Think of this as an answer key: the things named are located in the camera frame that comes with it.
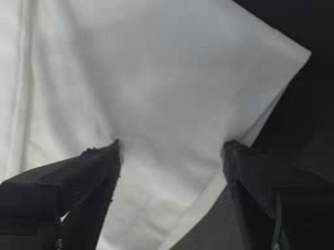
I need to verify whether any white t-shirt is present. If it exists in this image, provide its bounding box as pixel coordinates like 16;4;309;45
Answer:
0;0;313;250

